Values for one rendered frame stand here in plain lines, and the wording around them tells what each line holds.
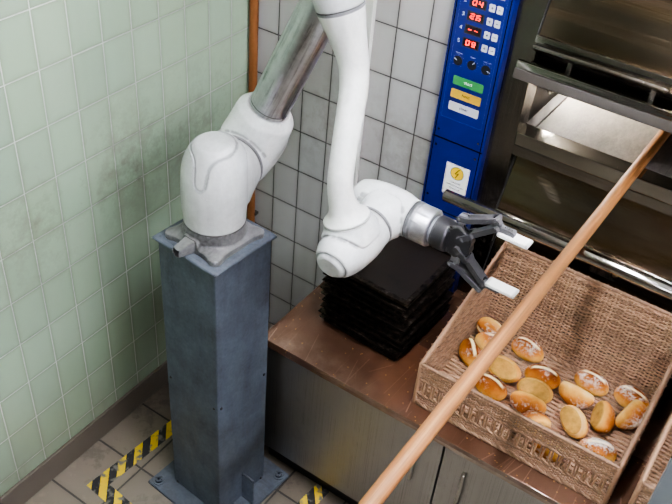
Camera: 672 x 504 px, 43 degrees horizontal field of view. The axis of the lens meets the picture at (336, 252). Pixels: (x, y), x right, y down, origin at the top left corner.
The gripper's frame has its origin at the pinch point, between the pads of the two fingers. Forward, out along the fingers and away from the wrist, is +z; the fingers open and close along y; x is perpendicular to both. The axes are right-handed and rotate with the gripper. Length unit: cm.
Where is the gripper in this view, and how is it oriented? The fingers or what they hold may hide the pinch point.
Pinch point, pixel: (518, 268)
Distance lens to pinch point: 184.5
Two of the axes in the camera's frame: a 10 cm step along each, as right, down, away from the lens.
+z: 8.1, 4.1, -4.1
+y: -0.8, 7.8, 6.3
